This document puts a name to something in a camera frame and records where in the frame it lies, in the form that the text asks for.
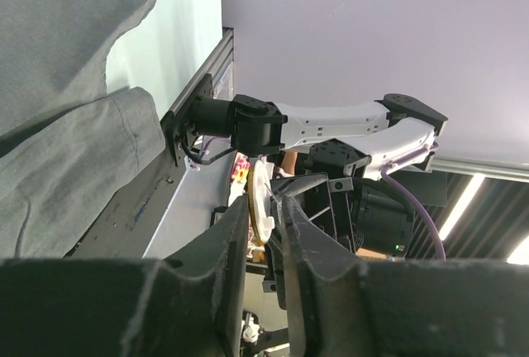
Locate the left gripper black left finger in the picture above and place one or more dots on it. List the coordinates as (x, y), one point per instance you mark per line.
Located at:
(188, 304)

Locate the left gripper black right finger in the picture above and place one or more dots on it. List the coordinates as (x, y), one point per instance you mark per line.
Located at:
(341, 305)

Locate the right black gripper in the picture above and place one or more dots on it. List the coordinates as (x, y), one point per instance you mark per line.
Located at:
(367, 214)

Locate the silver yellow round brooch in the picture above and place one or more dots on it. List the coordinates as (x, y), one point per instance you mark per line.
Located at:
(260, 195)

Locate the grey button-up shirt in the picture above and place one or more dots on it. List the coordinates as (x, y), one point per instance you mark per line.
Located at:
(67, 144)

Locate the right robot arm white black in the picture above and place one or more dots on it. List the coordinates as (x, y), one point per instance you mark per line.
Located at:
(357, 148)

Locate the colourful board on floor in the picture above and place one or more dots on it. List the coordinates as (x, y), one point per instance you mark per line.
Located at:
(239, 173)

